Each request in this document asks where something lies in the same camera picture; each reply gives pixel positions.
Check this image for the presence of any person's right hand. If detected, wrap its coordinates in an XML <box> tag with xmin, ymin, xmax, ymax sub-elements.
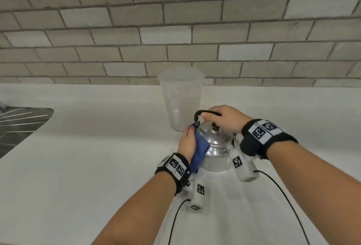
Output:
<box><xmin>201</xmin><ymin>105</ymin><xmax>253</xmax><ymax>141</ymax></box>

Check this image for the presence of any black right camera cable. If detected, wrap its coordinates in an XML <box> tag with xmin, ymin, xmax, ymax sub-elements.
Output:
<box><xmin>253</xmin><ymin>170</ymin><xmax>311</xmax><ymax>245</ymax></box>

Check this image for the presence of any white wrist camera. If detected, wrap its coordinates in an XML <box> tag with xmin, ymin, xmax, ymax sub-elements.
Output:
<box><xmin>187</xmin><ymin>178</ymin><xmax>206</xmax><ymax>213</ymax></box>
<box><xmin>231</xmin><ymin>152</ymin><xmax>260</xmax><ymax>183</ymax></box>

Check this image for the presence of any black wrist strap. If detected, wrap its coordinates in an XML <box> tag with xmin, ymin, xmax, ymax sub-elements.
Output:
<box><xmin>154</xmin><ymin>153</ymin><xmax>192</xmax><ymax>196</ymax></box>
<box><xmin>239</xmin><ymin>119</ymin><xmax>299</xmax><ymax>160</ymax></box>

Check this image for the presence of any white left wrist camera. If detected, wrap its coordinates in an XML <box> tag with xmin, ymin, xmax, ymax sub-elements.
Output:
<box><xmin>187</xmin><ymin>178</ymin><xmax>206</xmax><ymax>213</ymax></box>

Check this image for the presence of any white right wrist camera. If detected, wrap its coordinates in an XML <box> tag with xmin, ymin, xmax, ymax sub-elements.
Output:
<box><xmin>231</xmin><ymin>152</ymin><xmax>260</xmax><ymax>183</ymax></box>

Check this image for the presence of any black left camera cable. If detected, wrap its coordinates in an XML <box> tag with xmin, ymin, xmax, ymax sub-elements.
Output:
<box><xmin>168</xmin><ymin>198</ymin><xmax>193</xmax><ymax>245</ymax></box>

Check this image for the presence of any steel sink drainboard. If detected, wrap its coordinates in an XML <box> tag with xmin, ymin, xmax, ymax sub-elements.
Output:
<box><xmin>0</xmin><ymin>100</ymin><xmax>54</xmax><ymax>160</ymax></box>

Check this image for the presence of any person's right forearm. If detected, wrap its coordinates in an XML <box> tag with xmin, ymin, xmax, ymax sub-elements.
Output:
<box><xmin>265</xmin><ymin>141</ymin><xmax>361</xmax><ymax>245</ymax></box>

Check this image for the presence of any person's left forearm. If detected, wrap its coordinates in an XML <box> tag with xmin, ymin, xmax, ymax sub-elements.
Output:
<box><xmin>91</xmin><ymin>171</ymin><xmax>184</xmax><ymax>245</ymax></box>

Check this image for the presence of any black camera cable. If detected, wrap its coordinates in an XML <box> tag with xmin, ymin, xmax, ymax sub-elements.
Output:
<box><xmin>253</xmin><ymin>170</ymin><xmax>311</xmax><ymax>245</ymax></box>
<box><xmin>168</xmin><ymin>198</ymin><xmax>193</xmax><ymax>245</ymax></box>

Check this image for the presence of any person's left hand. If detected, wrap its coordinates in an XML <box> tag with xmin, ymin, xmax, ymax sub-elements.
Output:
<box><xmin>177</xmin><ymin>126</ymin><xmax>197</xmax><ymax>166</ymax></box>

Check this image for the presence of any black right wrist strap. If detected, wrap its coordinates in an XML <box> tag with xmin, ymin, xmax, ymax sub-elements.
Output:
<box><xmin>239</xmin><ymin>119</ymin><xmax>299</xmax><ymax>160</ymax></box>

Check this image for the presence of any silver metal kettle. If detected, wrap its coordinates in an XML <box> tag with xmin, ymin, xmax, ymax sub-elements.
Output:
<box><xmin>194</xmin><ymin>110</ymin><xmax>240</xmax><ymax>172</ymax></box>

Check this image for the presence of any blue cleaning cloth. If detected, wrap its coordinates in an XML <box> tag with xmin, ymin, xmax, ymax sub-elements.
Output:
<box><xmin>188</xmin><ymin>123</ymin><xmax>211</xmax><ymax>174</ymax></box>

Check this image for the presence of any clear plastic pitcher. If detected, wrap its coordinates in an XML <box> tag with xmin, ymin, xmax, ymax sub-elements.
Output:
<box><xmin>157</xmin><ymin>67</ymin><xmax>206</xmax><ymax>133</ymax></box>

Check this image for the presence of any black left wrist strap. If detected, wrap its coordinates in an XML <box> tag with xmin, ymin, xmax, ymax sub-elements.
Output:
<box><xmin>154</xmin><ymin>153</ymin><xmax>192</xmax><ymax>196</ymax></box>

